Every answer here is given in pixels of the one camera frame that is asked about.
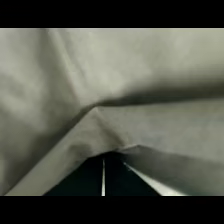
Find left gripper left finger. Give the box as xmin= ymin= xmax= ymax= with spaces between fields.
xmin=43 ymin=153 xmax=105 ymax=197

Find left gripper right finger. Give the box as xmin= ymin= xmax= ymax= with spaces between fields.
xmin=103 ymin=150 xmax=162 ymax=197

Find pale grey shirt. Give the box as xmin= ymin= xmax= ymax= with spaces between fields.
xmin=0 ymin=28 xmax=224 ymax=197

